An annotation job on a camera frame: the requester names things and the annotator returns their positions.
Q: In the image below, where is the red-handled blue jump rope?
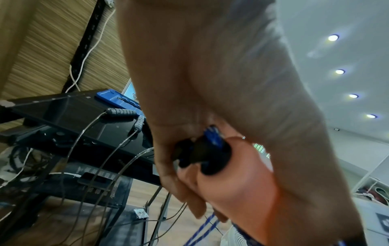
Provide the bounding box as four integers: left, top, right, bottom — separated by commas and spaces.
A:
170, 124, 347, 246

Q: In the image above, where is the blue bin lid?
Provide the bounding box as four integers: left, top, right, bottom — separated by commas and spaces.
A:
94, 88, 143, 111

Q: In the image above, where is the white wall cable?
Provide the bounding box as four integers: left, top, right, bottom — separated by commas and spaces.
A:
65, 6, 117, 93

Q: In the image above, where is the white cable coil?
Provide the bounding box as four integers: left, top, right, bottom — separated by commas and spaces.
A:
0, 148, 83, 189

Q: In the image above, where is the black glossy low table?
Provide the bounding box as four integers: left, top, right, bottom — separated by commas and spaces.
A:
0, 90, 171, 246

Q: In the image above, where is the person's left hand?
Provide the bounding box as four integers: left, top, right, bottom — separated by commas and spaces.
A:
115, 0, 365, 246

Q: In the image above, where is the black green-striped jump rope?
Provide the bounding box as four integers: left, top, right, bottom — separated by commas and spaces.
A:
59, 107, 156, 246

